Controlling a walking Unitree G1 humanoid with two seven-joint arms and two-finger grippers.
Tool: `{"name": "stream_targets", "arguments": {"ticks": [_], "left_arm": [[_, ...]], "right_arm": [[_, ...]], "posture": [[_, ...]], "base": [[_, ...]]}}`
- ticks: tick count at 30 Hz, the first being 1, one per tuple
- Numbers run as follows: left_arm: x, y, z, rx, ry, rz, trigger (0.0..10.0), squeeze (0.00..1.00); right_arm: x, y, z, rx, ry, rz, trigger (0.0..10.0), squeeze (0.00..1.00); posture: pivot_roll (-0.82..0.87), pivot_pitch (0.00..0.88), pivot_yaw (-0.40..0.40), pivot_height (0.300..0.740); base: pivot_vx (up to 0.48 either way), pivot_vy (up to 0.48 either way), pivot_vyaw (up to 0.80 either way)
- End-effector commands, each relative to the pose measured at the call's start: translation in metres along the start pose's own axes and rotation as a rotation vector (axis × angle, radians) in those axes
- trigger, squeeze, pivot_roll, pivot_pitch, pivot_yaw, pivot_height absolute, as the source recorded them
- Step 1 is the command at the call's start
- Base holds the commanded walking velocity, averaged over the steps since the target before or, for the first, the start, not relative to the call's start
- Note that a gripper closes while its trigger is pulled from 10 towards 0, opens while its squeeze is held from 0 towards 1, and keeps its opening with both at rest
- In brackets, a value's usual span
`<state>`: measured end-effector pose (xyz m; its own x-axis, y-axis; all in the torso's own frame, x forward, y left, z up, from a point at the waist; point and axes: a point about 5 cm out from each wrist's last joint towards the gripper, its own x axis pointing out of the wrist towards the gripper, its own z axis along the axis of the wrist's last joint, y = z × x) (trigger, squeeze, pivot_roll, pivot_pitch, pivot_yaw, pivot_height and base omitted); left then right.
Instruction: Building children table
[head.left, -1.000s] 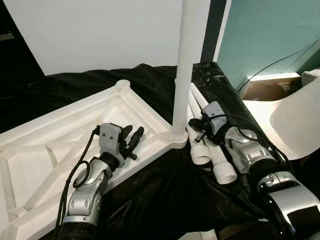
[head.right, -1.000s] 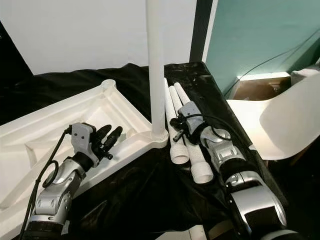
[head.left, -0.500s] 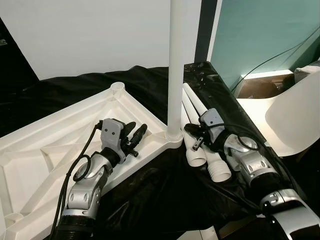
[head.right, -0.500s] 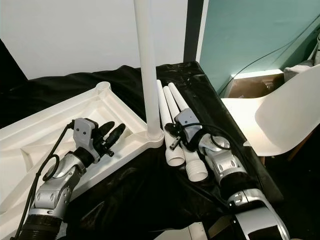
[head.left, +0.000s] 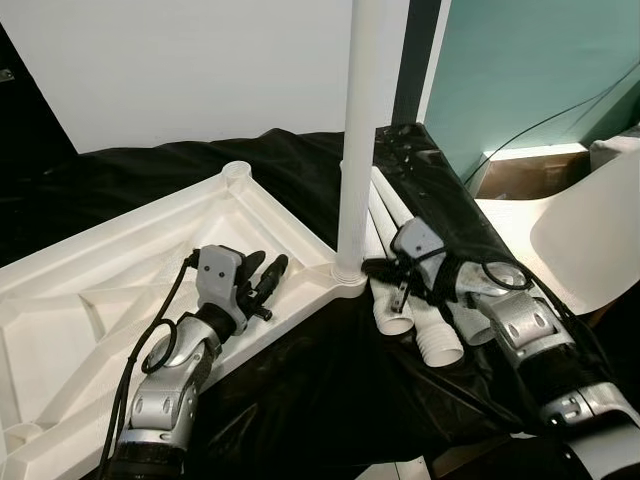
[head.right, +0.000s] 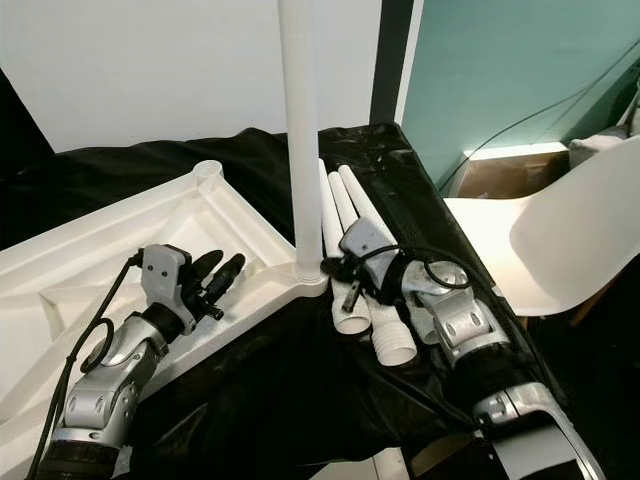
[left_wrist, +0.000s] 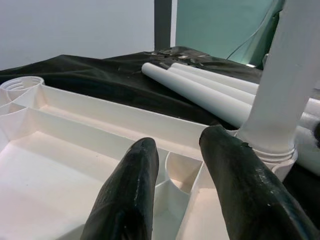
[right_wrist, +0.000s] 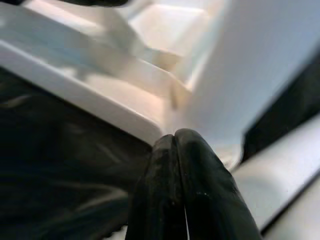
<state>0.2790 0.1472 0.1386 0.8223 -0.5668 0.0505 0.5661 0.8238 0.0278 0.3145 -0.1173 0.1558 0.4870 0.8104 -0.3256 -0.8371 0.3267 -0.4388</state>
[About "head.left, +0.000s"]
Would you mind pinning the white plastic table leg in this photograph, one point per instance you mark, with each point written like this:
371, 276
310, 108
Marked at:
383, 300
437, 335
390, 195
360, 120

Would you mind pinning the white plastic table top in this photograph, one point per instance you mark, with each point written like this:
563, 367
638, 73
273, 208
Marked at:
90, 290

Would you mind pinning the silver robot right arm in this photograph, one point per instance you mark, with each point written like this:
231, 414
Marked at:
520, 330

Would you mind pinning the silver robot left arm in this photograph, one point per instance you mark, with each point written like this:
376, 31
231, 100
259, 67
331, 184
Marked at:
165, 400

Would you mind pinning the black cloth cover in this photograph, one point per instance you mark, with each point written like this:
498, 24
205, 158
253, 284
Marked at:
330, 380

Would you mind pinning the white plastic chair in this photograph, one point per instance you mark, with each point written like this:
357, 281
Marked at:
590, 230

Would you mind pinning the grey cushion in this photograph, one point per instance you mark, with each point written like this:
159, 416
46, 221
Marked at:
612, 152

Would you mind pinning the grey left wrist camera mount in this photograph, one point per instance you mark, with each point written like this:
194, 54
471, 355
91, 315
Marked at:
220, 275

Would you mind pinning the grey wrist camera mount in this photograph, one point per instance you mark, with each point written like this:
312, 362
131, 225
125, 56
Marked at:
418, 242
220, 275

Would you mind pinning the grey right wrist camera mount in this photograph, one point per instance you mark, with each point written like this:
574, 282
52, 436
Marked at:
418, 242

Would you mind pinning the black vertical post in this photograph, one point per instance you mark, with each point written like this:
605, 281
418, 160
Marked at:
417, 60

